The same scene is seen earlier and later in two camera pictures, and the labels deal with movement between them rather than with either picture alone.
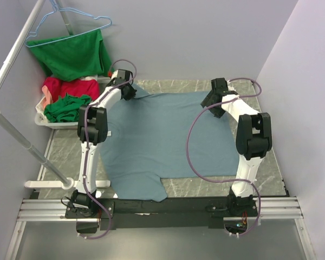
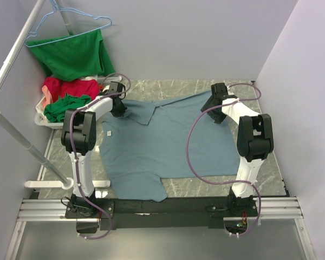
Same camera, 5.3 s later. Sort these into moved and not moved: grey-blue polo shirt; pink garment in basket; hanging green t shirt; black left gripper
Moved: black left gripper
Not moved: hanging green t shirt; grey-blue polo shirt; pink garment in basket
